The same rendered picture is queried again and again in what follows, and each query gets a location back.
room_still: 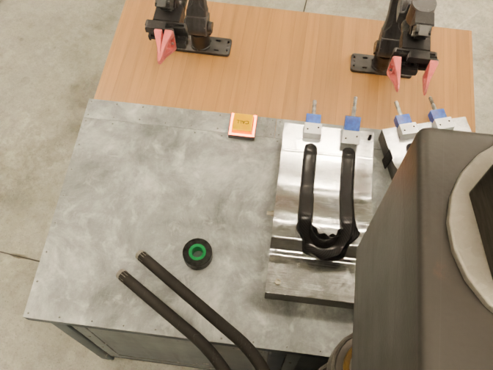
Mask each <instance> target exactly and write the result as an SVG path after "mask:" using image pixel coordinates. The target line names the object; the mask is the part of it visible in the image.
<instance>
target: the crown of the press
mask: <svg viewBox="0 0 493 370"><path fill-rule="evenodd" d="M351 370H493V134H483V133H475V132H468V131H455V130H448V129H440V128H422V129H420V130H419V131H418V132H417V133H416V135H415V138H414V139H413V141H412V144H411V145H410V147H409V149H408V151H407V152H406V155H405V157H404V158H403V161H402V162H401V164H400V166H399V168H398V170H397V172H396V174H395V176H394V178H393V180H392V181H391V183H390V185H389V187H388V189H387V191H386V193H385V195H384V197H383V198H382V200H381V202H380V204H379V207H378V208H377V210H376V213H375V214H374V215H373V218H372V220H371V221H370V224H369V226H368V228H367V230H366V232H365V233H364V235H363V237H362V239H361V241H360V243H359V245H358V247H357V252H356V270H355V288H354V322H353V340H352V358H351Z"/></svg>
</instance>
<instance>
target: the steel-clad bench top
mask: <svg viewBox="0 0 493 370"><path fill-rule="evenodd" d="M230 119H231V114H229V113H222V112H209V111H202V110H195V109H181V108H174V107H167V106H154V105H147V104H133V103H126V102H119V101H106V100H98V99H91V98H89V100H88V104H87V108H86V111H85V113H84V117H83V120H82V123H81V128H80V130H79V133H78V137H77V140H76V144H75V147H74V149H73V154H72V156H71V159H70V163H69V166H68V169H67V173H66V176H65V180H64V183H63V186H62V190H61V192H60V196H59V199H58V203H57V205H56V210H55V212H54V216H53V219H52V222H51V227H50V229H49V232H48V236H47V239H46V241H45V246H44V248H43V253H42V255H41V258H40V263H39V265H38V268H37V272H36V275H35V278H34V282H33V285H32V289H31V291H30V295H29V298H28V302H27V304H26V309H25V311H24V314H23V317H24V318H30V319H41V320H46V321H53V322H63V323H69V324H79V325H86V326H92V327H102V328H109V329H115V330H125V331H131V332H137V333H148V334H153V335H165V336H171V337H176V338H187V337H185V336H184V335H183V334H182V333H181V332H179V331H178V330H177V329H176V328H175V327H173V326H172V325H171V324H170V323H169V322H168V321H167V320H166V319H164V318H163V317H162V316H161V315H160V314H158V313H157V312H156V311H154V310H153V309H152V308H151V307H150V306H149V305H148V304H147V303H146V302H144V301H143V300H142V299H141V298H140V297H138V296H137V295H136V294H135V293H133V292H132V290H130V289H129V288H128V287H127V286H126V285H124V284H123V283H122V282H121V281H120V280H118V279H117V278H116V274H117V272H118V271H119V270H121V269H124V270H125V271H126V272H128V273H129V274H130V275H132V276H133V277H134V278H135V279H137V280H138V281H139V282H140V283H141V284H142V285H143V286H145V287H146V288H147V289H148V290H150V291H151V292H152V293H153V294H155V295H156V296H157V297H158V298H159V299H160V300H161V301H163V302H164V303H165V304H166V305H168V306H169V307H170V308H171V309H172V310H173V311H174V312H176V313H177V314H178V315H179V316H181V317H182V318H183V319H184V320H186V321H187V322H188V323H189V324H190V325H191V326H192V327H194V328H195V329H196V330H197V331H199V332H200V333H201V334H202V335H203V336H204V337H205V338H206V339H207V340H208V341H210V342H216V343H222V344H232V345H235V344H234V343H233V342H232V341H231V340H230V339H229V338H227V337H226V336H225V335H224V334H222V333H221V332H220V331H219V330H218V329H216V328H215V327H214V326H213V325H212V324H211V323H210V322H209V321H208V320H207V319H205V318H204V317H203V316H202V315H201V314H199V313H198V312H197V311H196V310H195V309H193V307H191V306H190V305H189V304H188V303H187V302H186V301H185V300H183V299H182V298H181V297H180V296H179V295H177V294H176V293H175V292H174V291H173V290H172V289H171V288H170V287H169V286H167V285H166V284H165V283H164V282H163V281H162V280H160V279H159V278H158V277H157V276H155V275H154V274H153V273H152V272H151V271H150V270H149V269H148V268H147V267H146V266H144V265H143V264H142V263H141V262H140V261H138V260H137V259H136V257H135V256H136V253H137V252H138V251H139V250H144V251H145V252H146V253H147V254H148V255H150V256H151V257H152V258H153V259H155V260H156V261H157V262H158V263H159V264H160V265H162V266H163V267H164V268H165V269H166V270H167V271H168V272H170V273H171V274H172V275H173V276H175V277H176V278H177V279H178V280H179V281H180V282H181V283H182V284H184V285H185V286H186V287H187V288H189V289H190V290H191V291H192V292H194V293H195V294H196V295H197V296H198V297H199V298H200V299H201V300H203V301H204V302H205V303H206V304H208V305H209V306H210V307H211V308H213V309H214V310H215V311H216V312H217V313H218V314H219V315H220V316H222V317H223V318H224V319H225V320H226V321H228V322H229V323H230V324H231V325H232V326H234V328H235V329H237V330H238V331H239V332H240V333H242V334H243V335H244V336H245V337H246V338H247V339H248V340H249V341H250V342H251V343H252V344H253V345H254V346H255V348H261V349H272V350H278V351H283V352H295V353H300V354H306V355H317V356H323V357H330V355H331V354H332V351H333V350H334V348H335V347H336V346H337V345H338V344H339V343H340V342H341V341H342V340H343V338H345V337H346V336H347V335H349V334H351V333H353V322H354V309H347V308H336V307H330V306H324V305H313V304H307V303H300V302H289V301H283V300H272V299H266V298H264V297H265V290H266V278H267V271H268V264H269V252H270V245H271V232H272V226H273V219H274V217H271V215H267V211H274V207H275V200H276V193H277V181H278V175H279V168H280V155H281V149H282V136H283V129H284V123H295V124H302V125H304V123H305V122H304V121H298V120H284V119H276V118H270V117H258V119H257V125H256V131H255V140H254V141H253V140H246V139H233V138H228V133H229V127H230ZM276 122H277V124H276ZM275 128H276V130H275ZM359 130H360V131H370V132H374V135H373V173H372V191H371V199H372V209H373V215H374V214H375V213H376V210H377V208H378V207H379V204H380V202H381V200H382V198H383V197H384V195H385V193H386V191H387V189H388V187H389V185H390V183H391V181H392V179H391V177H390V173H389V170H388V168H386V169H385V168H384V165H383V162H382V159H383V158H384V155H383V152H382V149H381V146H380V143H379V135H380V133H381V130H380V129H373V128H359ZM274 135H275V136H274ZM196 238H200V239H204V240H206V241H207V242H208V243H209V244H210V246H211V248H212V253H213V258H212V261H211V263H210V264H209V265H208V266H207V267H206V268H204V269H201V270H195V269H191V268H190V267H188V266H187V265H186V263H185V261H184V258H183V248H184V246H185V244H186V243H187V242H188V241H190V240H192V239H196Z"/></svg>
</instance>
